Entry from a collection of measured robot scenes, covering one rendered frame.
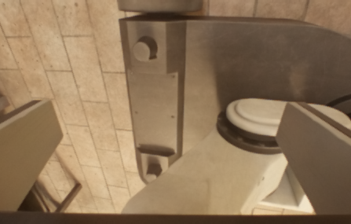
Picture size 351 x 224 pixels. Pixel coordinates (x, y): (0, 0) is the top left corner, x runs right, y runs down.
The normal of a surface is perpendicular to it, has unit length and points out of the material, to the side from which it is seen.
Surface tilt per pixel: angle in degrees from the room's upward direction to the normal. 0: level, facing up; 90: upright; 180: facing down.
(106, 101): 0
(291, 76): 0
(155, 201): 115
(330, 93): 0
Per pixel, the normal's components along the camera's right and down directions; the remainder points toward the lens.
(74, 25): -0.21, 0.49
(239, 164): 0.00, -0.86
